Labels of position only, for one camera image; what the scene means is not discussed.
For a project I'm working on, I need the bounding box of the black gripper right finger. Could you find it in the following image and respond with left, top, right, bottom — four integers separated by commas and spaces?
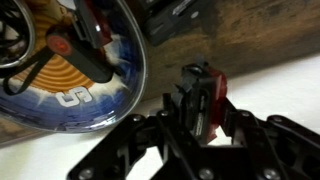
220, 98, 320, 180

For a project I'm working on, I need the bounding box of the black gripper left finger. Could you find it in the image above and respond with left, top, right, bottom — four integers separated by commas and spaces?
66, 94, 183, 180

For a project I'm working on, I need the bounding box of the round blue plate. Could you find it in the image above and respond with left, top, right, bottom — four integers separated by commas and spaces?
0, 0, 148, 134

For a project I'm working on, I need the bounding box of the black light with round button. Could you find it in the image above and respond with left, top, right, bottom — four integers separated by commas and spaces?
1, 24, 116, 98

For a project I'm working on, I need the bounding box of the dark red tail light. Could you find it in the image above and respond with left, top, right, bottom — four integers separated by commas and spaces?
73, 0, 114, 49

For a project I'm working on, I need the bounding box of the black bike headlight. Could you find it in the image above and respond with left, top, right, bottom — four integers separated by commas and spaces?
142, 0, 203, 47

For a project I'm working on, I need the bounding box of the small round metal dish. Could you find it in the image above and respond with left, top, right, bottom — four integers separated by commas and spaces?
0, 0, 37, 70

